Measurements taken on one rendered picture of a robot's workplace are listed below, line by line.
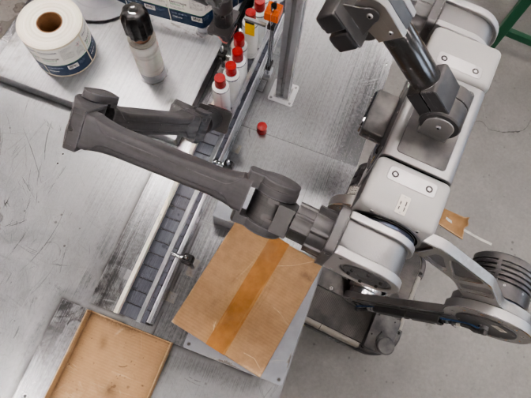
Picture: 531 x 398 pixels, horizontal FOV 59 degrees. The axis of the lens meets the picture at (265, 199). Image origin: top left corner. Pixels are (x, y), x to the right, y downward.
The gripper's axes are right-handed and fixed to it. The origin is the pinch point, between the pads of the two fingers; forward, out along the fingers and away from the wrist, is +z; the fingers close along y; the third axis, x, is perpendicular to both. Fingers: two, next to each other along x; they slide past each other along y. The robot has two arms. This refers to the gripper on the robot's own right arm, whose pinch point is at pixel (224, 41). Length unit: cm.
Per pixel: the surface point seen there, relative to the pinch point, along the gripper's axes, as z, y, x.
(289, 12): -23.5, 1.6, 19.9
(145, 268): 14, 72, 4
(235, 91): 3.3, 13.5, 8.8
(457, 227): 101, -11, 117
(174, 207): 14, 52, 4
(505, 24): 77, -120, 107
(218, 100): 1.8, 19.3, 5.8
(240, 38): -7.0, 2.1, 6.2
